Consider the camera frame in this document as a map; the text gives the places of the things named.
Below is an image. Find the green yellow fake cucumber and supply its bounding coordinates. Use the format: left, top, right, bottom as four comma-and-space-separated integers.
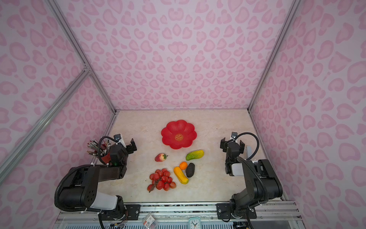
185, 150, 205, 161

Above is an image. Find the pink fake strawberry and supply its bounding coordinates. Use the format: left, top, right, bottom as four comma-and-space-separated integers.
154, 153, 168, 162

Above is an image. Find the dark brown fake avocado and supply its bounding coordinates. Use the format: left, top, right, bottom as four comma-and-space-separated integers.
185, 163, 195, 178

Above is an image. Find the red fake strawberry bunch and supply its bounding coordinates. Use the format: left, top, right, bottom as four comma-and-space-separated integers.
147, 168, 176, 192

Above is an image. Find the small orange fake tangerine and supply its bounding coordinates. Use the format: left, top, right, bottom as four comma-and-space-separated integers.
179, 161, 188, 170

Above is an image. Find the yellow fake squash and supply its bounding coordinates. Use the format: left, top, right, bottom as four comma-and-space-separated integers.
173, 167, 189, 185

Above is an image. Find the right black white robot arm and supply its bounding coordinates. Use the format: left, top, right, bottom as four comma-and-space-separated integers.
216, 132, 283, 222

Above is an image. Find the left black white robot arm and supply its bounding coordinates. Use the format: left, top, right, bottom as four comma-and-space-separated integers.
54, 134, 137, 221

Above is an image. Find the red flower-shaped fruit bowl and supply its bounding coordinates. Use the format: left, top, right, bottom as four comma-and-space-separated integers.
161, 120, 197, 150

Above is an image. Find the red cup of pencils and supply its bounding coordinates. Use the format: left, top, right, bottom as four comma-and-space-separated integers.
86, 139, 112, 164

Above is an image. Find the red white small tag box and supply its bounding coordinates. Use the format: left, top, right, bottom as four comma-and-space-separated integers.
142, 214, 158, 229

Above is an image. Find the small teal alarm clock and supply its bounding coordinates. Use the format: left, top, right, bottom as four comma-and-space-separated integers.
188, 217, 203, 229

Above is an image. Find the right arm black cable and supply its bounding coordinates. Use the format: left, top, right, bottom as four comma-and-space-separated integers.
236, 132, 260, 161

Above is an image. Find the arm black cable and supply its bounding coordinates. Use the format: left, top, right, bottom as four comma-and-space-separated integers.
236, 132, 260, 161
97, 135, 117, 165

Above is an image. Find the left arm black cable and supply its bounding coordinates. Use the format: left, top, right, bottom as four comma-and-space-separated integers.
97, 135, 117, 165

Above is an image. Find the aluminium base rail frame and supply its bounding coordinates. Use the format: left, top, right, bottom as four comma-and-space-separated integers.
52, 200, 306, 229

